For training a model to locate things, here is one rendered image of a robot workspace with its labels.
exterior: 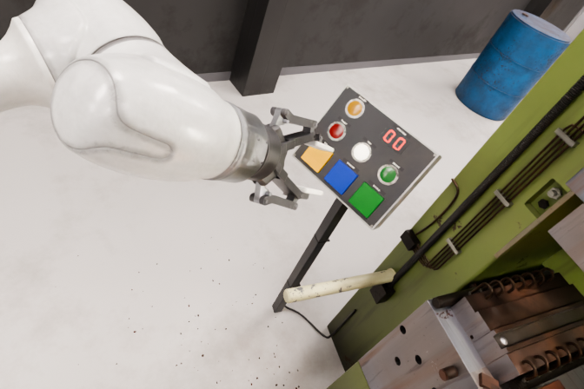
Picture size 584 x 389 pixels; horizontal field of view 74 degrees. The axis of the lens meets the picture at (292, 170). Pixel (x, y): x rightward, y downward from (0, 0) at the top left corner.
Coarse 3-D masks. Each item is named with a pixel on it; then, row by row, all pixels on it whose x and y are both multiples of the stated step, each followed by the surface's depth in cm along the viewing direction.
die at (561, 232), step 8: (576, 208) 77; (568, 216) 78; (576, 216) 77; (560, 224) 80; (568, 224) 78; (576, 224) 77; (552, 232) 81; (560, 232) 80; (568, 232) 78; (576, 232) 77; (560, 240) 80; (568, 240) 79; (576, 240) 77; (568, 248) 79; (576, 248) 77; (576, 256) 77
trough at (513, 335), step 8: (560, 312) 105; (568, 312) 108; (576, 312) 109; (536, 320) 101; (544, 320) 103; (552, 320) 104; (560, 320) 105; (568, 320) 106; (576, 320) 107; (512, 328) 96; (520, 328) 99; (528, 328) 100; (536, 328) 101; (544, 328) 101; (552, 328) 102; (496, 336) 95; (504, 336) 96; (512, 336) 96; (520, 336) 97; (528, 336) 98; (536, 336) 97; (512, 344) 95
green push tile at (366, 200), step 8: (360, 192) 112; (368, 192) 111; (376, 192) 110; (352, 200) 113; (360, 200) 112; (368, 200) 111; (376, 200) 110; (360, 208) 111; (368, 208) 110; (368, 216) 111
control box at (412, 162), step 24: (360, 96) 114; (336, 120) 117; (360, 120) 114; (384, 120) 111; (336, 144) 116; (360, 144) 113; (384, 144) 110; (408, 144) 107; (312, 168) 119; (360, 168) 113; (408, 168) 107; (336, 192) 115; (384, 192) 110; (408, 192) 110; (360, 216) 112; (384, 216) 109
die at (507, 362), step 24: (504, 288) 108; (528, 288) 111; (552, 288) 114; (576, 288) 116; (456, 312) 104; (480, 312) 98; (504, 312) 101; (528, 312) 103; (552, 312) 104; (480, 336) 98; (552, 336) 100; (576, 336) 102; (504, 360) 92; (552, 360) 94
